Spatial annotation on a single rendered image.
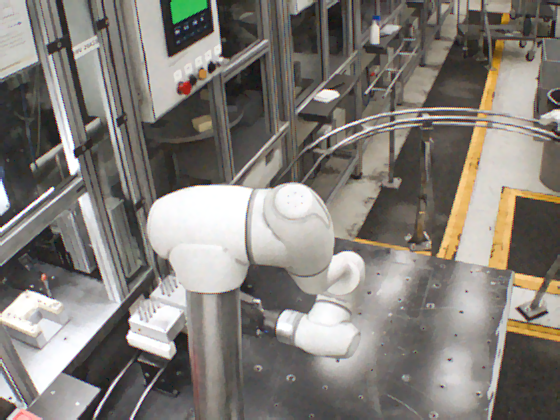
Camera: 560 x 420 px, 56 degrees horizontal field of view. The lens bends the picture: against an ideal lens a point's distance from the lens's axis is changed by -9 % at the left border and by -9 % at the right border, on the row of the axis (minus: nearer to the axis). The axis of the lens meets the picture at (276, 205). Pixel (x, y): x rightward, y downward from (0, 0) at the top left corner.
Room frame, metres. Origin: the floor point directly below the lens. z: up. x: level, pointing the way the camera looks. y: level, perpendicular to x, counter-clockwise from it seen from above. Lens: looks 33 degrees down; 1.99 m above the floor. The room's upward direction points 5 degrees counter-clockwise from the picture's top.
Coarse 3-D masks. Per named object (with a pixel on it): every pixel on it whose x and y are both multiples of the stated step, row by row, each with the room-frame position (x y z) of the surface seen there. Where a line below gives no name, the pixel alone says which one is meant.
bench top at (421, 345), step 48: (336, 240) 1.72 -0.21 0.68; (288, 288) 1.47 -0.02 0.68; (384, 288) 1.43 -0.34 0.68; (432, 288) 1.40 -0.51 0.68; (480, 288) 1.37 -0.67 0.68; (384, 336) 1.20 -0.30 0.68; (432, 336) 1.18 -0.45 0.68; (480, 336) 1.15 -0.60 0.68; (192, 384) 1.07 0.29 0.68; (288, 384) 1.05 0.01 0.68; (336, 384) 1.03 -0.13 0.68; (384, 384) 1.01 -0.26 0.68; (432, 384) 0.99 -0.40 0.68; (480, 384) 0.97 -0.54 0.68
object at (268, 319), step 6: (252, 312) 1.11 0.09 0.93; (258, 312) 1.10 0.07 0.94; (264, 312) 1.09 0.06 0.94; (270, 312) 1.09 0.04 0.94; (276, 312) 1.09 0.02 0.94; (282, 312) 1.09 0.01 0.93; (264, 318) 1.09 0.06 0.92; (270, 318) 1.07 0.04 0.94; (276, 318) 1.07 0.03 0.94; (264, 324) 1.07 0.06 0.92; (270, 324) 1.06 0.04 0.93; (276, 324) 1.06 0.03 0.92; (264, 330) 1.06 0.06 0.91; (270, 330) 1.05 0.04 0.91; (276, 336) 1.05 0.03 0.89
